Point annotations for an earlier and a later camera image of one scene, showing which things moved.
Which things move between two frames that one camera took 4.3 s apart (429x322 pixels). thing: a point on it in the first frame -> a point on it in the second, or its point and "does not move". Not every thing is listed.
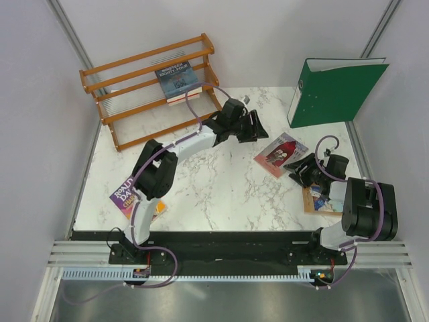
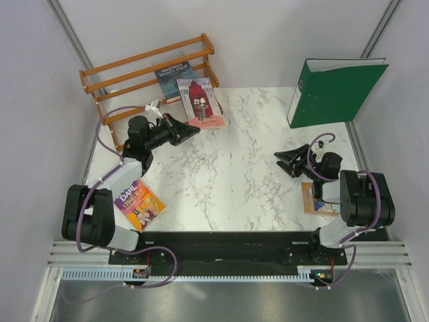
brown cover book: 315,202 does not move
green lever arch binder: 334,90 does not move
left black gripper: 255,132 -> 178,131
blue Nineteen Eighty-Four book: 175,80 does not move
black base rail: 289,251 does not move
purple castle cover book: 283,151 -> 201,106
